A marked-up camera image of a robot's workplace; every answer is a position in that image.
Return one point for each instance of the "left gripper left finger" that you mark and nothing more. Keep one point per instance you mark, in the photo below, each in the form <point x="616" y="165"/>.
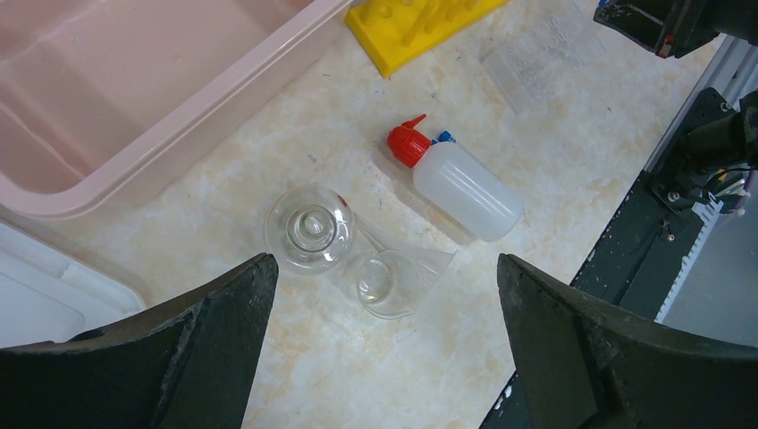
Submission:
<point x="189" y="362"/>

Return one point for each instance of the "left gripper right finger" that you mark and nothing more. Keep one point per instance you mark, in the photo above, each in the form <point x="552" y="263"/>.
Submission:
<point x="585" y="363"/>

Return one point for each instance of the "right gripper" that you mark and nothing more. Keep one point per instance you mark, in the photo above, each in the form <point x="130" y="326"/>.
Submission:
<point x="666" y="28"/>

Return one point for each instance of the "white bin lid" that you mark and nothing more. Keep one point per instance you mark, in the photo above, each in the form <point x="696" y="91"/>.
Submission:
<point x="47" y="295"/>

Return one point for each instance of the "white wash bottle red cap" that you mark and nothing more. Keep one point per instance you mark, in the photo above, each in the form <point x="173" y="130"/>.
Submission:
<point x="454" y="181"/>

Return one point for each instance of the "blue capped tube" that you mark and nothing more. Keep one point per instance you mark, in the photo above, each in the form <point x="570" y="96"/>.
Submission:
<point x="445" y="136"/>

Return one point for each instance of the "pink plastic bin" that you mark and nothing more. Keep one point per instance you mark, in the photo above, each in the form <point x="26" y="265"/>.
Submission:
<point x="111" y="101"/>

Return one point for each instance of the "yellow test tube rack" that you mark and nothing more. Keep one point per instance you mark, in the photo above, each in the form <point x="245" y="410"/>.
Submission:
<point x="394" y="33"/>

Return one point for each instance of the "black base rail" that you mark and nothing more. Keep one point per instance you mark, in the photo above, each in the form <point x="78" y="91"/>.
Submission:
<point x="640" y="259"/>

